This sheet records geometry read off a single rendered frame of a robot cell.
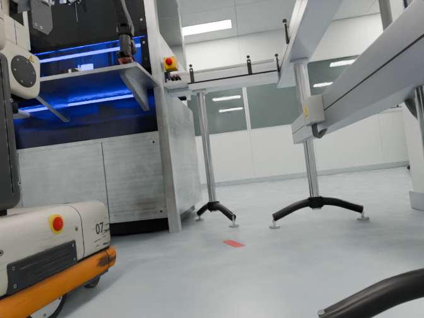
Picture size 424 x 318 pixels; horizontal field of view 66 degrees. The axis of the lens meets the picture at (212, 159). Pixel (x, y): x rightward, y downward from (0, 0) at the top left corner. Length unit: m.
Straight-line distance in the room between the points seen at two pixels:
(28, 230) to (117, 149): 1.22
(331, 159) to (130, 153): 5.13
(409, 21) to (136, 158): 1.63
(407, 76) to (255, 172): 5.92
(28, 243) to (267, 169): 5.84
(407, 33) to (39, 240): 0.87
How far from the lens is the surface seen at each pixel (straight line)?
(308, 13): 1.30
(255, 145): 6.49
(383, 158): 6.94
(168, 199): 1.94
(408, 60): 0.63
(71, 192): 2.16
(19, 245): 0.86
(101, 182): 2.07
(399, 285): 0.63
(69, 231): 0.99
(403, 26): 0.64
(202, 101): 2.08
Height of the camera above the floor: 0.33
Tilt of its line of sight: 2 degrees up
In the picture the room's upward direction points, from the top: 7 degrees counter-clockwise
